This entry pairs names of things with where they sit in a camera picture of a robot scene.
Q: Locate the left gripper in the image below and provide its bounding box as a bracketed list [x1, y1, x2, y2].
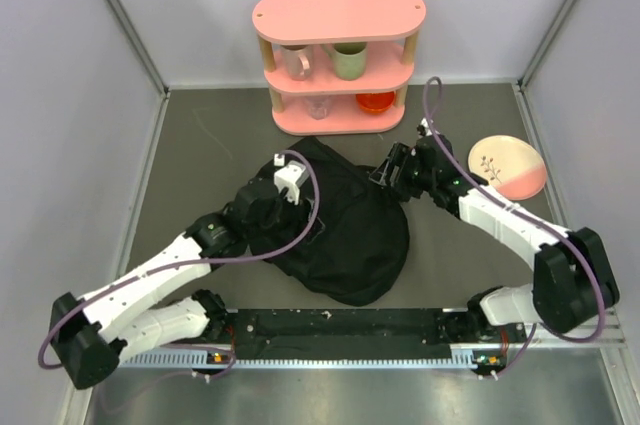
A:
[247, 185, 324, 245]

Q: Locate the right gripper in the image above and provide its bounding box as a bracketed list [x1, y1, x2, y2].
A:
[371, 142, 437, 198]

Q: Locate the black student backpack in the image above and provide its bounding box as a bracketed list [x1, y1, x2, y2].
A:
[248, 137, 410, 306]

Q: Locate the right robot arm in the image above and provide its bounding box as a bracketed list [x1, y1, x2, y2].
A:
[387, 135, 620, 341]

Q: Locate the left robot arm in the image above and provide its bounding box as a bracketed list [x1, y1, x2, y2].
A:
[45, 138, 410, 390]

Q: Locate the orange bowl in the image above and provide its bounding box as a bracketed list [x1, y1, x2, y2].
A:
[355, 91, 396, 115]

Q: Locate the clear drinking glass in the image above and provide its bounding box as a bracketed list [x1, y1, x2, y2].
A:
[307, 96, 331, 120]

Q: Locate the green mug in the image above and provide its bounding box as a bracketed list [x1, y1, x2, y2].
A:
[321, 42, 367, 81]

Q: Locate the pink three-tier shelf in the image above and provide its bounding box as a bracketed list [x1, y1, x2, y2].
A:
[252, 0, 427, 135]

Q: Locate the cream and pink plate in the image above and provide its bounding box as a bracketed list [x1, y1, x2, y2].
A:
[467, 135, 547, 201]

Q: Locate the pink mug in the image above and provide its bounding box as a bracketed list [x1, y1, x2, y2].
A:
[280, 45, 314, 81]

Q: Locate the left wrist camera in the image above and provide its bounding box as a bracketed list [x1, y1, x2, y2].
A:
[273, 154, 309, 205]

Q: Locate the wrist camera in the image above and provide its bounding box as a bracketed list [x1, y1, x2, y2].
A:
[417, 118, 433, 137]
[273, 154, 309, 205]

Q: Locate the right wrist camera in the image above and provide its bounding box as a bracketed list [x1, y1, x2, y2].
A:
[417, 118, 433, 137]

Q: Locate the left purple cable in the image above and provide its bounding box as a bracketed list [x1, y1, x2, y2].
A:
[37, 150, 321, 380]

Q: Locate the purple cable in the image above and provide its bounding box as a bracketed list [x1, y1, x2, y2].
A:
[37, 150, 321, 380]
[422, 76, 609, 380]

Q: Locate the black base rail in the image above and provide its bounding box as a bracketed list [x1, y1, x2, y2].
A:
[222, 308, 525, 359]

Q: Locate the grey cable duct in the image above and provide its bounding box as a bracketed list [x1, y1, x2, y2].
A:
[121, 347, 504, 372]

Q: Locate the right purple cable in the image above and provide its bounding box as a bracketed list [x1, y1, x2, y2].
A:
[422, 76, 609, 380]

